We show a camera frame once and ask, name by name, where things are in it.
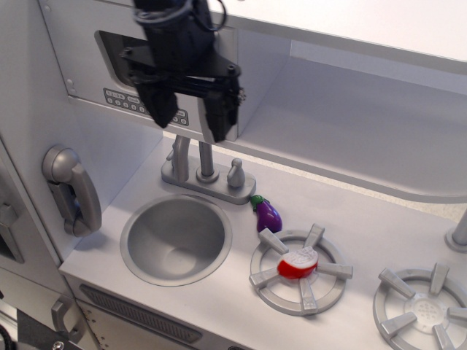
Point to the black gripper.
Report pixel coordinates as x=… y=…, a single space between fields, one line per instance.
x=179 y=57

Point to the white microwave door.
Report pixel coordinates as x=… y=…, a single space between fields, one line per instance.
x=78 y=31

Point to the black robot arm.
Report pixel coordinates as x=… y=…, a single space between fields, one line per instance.
x=178 y=8

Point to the grey toy faucet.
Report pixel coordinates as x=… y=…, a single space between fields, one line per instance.
x=228 y=183

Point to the purple toy eggplant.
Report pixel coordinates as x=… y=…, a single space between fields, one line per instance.
x=267 y=216

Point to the round metal sink bowl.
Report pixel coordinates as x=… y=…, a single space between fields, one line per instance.
x=176 y=240

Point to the white upper shelf cabinet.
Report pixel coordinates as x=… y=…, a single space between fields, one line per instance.
x=371 y=93

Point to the red white toy food slice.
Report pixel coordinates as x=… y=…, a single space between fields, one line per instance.
x=298 y=264

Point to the grey left stove burner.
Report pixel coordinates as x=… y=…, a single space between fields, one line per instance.
x=307 y=296

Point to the grey stove burner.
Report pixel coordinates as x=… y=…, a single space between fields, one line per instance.
x=307 y=296
x=420 y=309

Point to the grey support pole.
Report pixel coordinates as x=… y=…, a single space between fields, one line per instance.
x=455 y=238

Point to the grey right stove burner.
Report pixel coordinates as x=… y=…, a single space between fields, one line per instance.
x=420 y=309

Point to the grey fridge door handle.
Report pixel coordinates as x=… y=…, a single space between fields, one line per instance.
x=8 y=218

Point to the grey oven door handle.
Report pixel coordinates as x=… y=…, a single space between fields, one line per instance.
x=67 y=319

